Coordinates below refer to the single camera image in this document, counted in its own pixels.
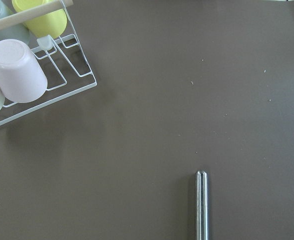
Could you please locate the white wire cup rack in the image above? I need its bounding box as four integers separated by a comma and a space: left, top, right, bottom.
0, 0, 97, 126

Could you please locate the steel muddler black tip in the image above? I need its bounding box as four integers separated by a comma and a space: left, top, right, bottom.
195, 170, 209, 240

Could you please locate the grey plastic cup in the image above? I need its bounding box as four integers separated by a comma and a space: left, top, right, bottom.
0, 0, 30, 44

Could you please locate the yellow plastic cup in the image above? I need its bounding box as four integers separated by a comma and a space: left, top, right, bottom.
11, 0, 67, 39

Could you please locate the pink plastic cup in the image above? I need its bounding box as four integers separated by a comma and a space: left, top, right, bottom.
0, 39, 48, 103

